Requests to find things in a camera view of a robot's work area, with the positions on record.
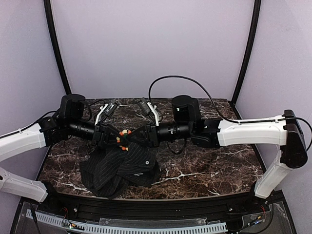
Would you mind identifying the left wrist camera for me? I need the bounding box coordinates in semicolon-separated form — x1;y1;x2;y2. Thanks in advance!
95;102;117;125

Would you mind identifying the black frame post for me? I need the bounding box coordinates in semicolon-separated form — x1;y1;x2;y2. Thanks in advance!
43;0;72;95
231;0;262;106

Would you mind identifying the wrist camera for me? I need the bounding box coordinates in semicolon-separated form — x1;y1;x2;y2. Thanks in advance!
95;102;117;125
137;97;162;126

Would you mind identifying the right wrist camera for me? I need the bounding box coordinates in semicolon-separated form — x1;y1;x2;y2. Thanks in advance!
137;97;162;126

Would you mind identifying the left black frame post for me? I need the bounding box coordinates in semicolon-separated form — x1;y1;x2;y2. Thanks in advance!
43;0;72;95

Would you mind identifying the right black frame post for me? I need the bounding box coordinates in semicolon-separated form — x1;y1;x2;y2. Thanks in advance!
231;0;262;106

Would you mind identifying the white slotted cable duct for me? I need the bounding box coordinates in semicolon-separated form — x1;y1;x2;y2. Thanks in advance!
35;211;228;234

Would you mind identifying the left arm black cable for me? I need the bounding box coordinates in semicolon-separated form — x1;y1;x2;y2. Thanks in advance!
14;98;103;134

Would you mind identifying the flower brooch green orange yellow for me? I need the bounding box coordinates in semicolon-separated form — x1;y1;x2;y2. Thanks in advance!
116;129;132;151

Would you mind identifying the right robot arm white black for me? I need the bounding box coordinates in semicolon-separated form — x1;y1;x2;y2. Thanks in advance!
127;95;308;199

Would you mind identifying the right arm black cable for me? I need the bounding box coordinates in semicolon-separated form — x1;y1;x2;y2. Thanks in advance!
148;75;312;137

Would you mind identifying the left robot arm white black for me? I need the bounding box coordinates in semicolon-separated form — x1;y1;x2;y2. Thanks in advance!
0;94;127;203

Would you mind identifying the black pinstriped shirt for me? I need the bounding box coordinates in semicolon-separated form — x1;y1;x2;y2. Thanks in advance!
79;143;160;199

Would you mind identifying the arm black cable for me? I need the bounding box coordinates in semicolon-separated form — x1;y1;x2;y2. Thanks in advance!
148;75;312;137
14;98;103;134

